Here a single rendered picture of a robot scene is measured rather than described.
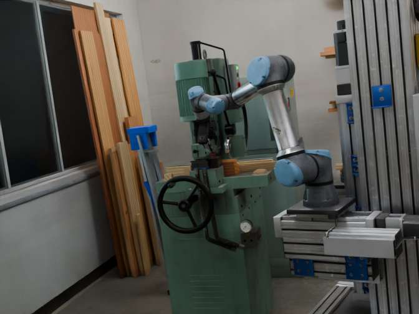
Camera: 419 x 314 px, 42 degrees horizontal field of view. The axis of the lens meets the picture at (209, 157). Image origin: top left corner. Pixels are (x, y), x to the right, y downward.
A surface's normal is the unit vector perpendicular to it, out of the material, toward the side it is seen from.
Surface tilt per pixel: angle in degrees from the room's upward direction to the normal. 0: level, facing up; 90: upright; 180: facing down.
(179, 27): 90
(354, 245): 90
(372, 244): 90
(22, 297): 90
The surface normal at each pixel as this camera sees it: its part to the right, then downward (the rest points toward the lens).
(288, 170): -0.72, 0.29
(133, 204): 0.94, -0.14
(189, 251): -0.29, 0.15
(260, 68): -0.81, 0.05
